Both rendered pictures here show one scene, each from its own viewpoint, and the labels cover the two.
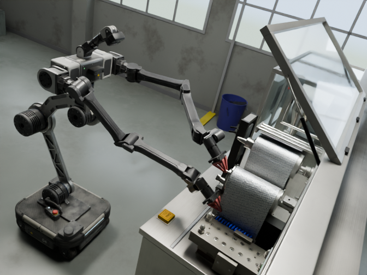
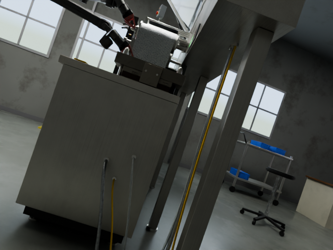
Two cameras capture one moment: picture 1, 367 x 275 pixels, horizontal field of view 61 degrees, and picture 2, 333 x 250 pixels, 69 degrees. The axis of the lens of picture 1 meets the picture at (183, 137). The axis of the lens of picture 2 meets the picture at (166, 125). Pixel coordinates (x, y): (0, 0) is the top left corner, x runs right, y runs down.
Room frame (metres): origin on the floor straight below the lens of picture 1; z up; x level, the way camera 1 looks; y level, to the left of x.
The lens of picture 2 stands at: (-0.24, 0.19, 0.74)
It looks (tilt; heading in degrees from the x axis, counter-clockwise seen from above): 0 degrees down; 330
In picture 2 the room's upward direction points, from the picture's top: 19 degrees clockwise
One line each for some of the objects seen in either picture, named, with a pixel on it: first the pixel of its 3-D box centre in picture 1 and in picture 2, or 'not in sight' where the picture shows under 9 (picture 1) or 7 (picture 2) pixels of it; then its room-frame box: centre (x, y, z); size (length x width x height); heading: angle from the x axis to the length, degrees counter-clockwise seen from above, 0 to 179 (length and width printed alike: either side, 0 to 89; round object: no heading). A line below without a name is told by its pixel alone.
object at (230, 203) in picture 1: (239, 215); (149, 57); (1.21, -0.37, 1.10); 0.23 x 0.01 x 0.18; 64
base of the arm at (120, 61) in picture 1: (122, 66); not in sight; (1.95, 0.50, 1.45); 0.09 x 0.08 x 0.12; 161
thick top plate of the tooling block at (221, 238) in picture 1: (231, 247); (150, 71); (1.08, -0.36, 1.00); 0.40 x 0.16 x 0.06; 64
